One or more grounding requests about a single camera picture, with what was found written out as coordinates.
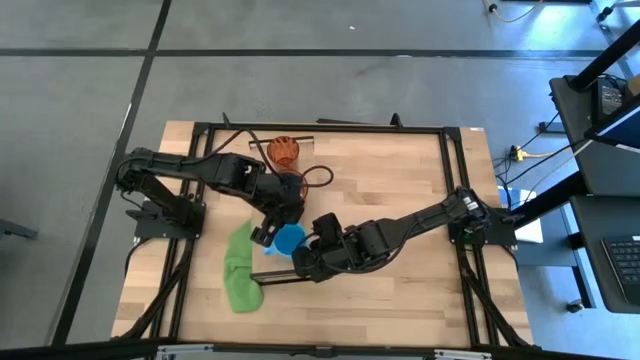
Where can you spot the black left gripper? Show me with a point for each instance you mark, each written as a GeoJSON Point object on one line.
{"type": "Point", "coordinates": [280, 197]}

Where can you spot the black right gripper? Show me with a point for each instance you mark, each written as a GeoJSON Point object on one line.
{"type": "Point", "coordinates": [335, 255]}

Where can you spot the small orange ribbed cup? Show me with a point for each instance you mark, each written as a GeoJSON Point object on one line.
{"type": "Point", "coordinates": [283, 150]}

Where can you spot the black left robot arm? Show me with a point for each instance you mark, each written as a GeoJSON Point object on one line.
{"type": "Point", "coordinates": [210, 167]}

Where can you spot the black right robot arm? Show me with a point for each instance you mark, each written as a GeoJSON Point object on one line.
{"type": "Point", "coordinates": [400, 230]}

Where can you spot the green cloth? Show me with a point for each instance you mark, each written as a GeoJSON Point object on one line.
{"type": "Point", "coordinates": [240, 280]}

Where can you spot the yellow power strip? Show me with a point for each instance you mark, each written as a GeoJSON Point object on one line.
{"type": "Point", "coordinates": [517, 152]}

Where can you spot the black rig beam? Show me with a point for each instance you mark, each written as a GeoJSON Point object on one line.
{"type": "Point", "coordinates": [75, 350]}

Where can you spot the black desk support pole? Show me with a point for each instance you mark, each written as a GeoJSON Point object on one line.
{"type": "Point", "coordinates": [550, 200]}

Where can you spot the grey chair foot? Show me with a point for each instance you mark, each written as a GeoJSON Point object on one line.
{"type": "Point", "coordinates": [15, 230]}

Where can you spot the black caster wheel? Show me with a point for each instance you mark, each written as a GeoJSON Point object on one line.
{"type": "Point", "coordinates": [575, 306]}

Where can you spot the black desk with monitor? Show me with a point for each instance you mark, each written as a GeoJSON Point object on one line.
{"type": "Point", "coordinates": [575, 150]}

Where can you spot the black desk with keyboard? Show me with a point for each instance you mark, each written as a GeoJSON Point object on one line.
{"type": "Point", "coordinates": [600, 215]}

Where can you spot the black keyboard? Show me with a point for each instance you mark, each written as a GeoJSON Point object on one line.
{"type": "Point", "coordinates": [625, 265]}

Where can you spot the black electronic device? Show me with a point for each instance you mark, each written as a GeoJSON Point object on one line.
{"type": "Point", "coordinates": [609, 97]}

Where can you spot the black diagonal pole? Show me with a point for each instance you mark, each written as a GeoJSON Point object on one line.
{"type": "Point", "coordinates": [605, 55]}

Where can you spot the grey metal stand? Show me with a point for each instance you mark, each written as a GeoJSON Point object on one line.
{"type": "Point", "coordinates": [612, 30]}

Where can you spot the black aluminium table frame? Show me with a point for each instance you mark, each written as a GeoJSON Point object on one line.
{"type": "Point", "coordinates": [350, 127]}

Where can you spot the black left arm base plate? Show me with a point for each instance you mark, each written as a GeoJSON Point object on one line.
{"type": "Point", "coordinates": [150, 227]}

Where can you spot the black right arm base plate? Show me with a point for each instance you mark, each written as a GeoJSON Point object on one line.
{"type": "Point", "coordinates": [500, 235]}

